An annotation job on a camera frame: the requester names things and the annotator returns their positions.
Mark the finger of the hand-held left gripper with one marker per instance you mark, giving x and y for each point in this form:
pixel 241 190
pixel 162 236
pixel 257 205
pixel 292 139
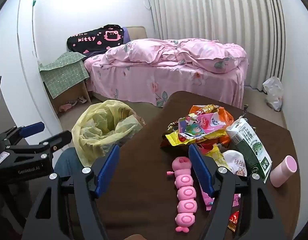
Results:
pixel 31 128
pixel 60 137

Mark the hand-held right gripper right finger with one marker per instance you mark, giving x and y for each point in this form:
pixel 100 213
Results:
pixel 201 170

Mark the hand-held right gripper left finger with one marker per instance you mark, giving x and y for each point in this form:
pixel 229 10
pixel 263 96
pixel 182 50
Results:
pixel 108 172

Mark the bin with yellow bag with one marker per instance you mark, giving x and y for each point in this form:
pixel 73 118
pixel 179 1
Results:
pixel 91 130

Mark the white printed paper cup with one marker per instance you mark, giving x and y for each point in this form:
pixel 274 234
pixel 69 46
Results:
pixel 234 162

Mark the yellow red snack wrapper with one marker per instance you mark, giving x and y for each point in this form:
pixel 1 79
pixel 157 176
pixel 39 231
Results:
pixel 179 138

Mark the cartoon printed snack packet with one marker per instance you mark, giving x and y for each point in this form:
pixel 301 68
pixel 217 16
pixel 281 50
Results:
pixel 201 127

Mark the orange snack bag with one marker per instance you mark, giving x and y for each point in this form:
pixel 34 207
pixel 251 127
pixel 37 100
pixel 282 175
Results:
pixel 225 120

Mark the white green milk carton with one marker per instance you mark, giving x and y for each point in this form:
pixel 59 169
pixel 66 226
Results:
pixel 251 145

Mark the person's leg in jeans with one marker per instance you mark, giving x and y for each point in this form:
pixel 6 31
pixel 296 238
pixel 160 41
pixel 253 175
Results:
pixel 68 162

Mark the pink caterpillar toy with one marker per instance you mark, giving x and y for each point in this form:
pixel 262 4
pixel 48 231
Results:
pixel 185 195

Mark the white sneaker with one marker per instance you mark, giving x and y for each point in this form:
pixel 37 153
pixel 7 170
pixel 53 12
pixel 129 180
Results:
pixel 75 102
pixel 82 99

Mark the wooden nightstand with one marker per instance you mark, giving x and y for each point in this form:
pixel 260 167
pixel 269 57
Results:
pixel 68 95

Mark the gold foil candy wrapper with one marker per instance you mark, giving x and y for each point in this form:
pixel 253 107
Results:
pixel 209 108

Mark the green checked cloth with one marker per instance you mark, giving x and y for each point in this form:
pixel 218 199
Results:
pixel 63 72

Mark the white door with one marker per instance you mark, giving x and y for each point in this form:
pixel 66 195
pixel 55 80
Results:
pixel 25 55

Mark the pink cup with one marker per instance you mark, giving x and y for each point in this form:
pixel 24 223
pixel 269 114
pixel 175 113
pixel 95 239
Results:
pixel 284 171

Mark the bed with pink sheet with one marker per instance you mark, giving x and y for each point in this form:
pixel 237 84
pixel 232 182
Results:
pixel 133 85

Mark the black pink printed blanket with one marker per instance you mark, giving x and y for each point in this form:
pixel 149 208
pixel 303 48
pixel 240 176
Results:
pixel 93 38

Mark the white plastic bag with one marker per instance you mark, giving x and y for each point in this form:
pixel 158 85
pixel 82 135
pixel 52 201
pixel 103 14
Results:
pixel 273 92

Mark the pink floral duvet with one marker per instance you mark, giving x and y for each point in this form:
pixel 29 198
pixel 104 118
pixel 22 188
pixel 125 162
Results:
pixel 194 52

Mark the purple pillow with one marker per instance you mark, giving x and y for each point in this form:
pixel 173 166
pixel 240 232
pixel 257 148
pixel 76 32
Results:
pixel 126 36

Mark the beige headboard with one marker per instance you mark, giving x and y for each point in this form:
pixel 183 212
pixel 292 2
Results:
pixel 137 32

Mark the striped beige curtain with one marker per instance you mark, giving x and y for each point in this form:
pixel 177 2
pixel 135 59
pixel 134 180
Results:
pixel 219 17

